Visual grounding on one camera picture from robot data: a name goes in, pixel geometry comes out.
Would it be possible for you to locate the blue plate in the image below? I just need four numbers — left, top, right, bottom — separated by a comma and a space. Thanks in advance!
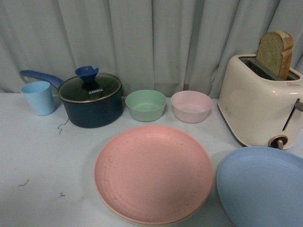
216, 147, 303, 227

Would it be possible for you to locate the grey curtain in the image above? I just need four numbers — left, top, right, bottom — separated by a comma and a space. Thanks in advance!
0, 0, 303, 98

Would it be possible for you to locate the pink bowl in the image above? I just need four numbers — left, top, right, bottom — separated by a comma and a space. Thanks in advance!
171, 91, 213, 123

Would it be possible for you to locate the beige plate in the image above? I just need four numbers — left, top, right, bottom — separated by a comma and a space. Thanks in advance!
104, 204, 203, 227

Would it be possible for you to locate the cream toaster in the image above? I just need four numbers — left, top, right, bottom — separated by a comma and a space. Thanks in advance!
218, 55, 303, 149

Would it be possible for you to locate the dark blue saucepan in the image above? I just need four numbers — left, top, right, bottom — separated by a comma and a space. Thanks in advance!
19, 70, 123, 129

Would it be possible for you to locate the green bowl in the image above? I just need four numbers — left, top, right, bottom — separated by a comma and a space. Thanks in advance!
125, 90, 166, 122

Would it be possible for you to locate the bread slice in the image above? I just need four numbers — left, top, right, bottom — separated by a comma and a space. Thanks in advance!
256, 30, 294, 80

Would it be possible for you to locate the pink plate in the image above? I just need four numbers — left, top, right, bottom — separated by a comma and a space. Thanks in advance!
94, 125, 213, 224

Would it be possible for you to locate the glass pot lid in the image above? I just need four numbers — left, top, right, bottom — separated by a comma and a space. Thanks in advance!
58, 66, 122, 103

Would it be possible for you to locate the light blue cup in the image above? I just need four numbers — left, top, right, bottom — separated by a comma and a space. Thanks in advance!
21, 81, 55, 116

